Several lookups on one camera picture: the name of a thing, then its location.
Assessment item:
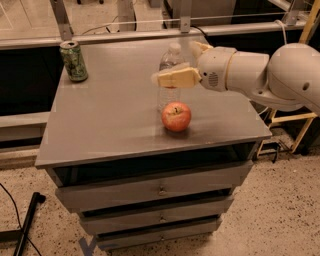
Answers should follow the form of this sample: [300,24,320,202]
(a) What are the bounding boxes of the black floor stand bar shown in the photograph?
[0,192,46,256]

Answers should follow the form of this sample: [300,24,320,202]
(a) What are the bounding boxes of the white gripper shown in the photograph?
[151,41,237,92]

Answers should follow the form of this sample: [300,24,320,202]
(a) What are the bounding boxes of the grey metal railing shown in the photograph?
[0,0,309,50]

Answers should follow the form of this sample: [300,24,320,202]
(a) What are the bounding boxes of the grey drawer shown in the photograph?
[80,196,233,235]
[56,160,253,212]
[96,215,221,251]

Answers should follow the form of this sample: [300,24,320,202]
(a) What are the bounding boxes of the middle grey drawer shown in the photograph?
[80,196,233,235]

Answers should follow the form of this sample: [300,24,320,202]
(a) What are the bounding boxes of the green soda can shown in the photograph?
[60,41,88,82]

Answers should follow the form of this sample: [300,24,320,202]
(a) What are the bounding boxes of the bottom grey drawer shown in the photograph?
[96,215,221,251]

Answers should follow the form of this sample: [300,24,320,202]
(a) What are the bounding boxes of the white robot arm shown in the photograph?
[152,41,320,115]

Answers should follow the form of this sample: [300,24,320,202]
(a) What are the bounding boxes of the top grey drawer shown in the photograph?
[56,160,253,212]

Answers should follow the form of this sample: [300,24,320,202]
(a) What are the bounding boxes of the black floor cable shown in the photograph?
[0,182,44,256]

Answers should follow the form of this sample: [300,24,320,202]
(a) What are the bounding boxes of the grey drawer cabinet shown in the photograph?
[34,35,273,252]

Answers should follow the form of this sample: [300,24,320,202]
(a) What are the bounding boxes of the clear plastic water bottle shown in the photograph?
[158,43,185,111]

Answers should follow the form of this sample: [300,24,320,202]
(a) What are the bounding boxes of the red apple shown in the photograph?
[161,102,191,132]

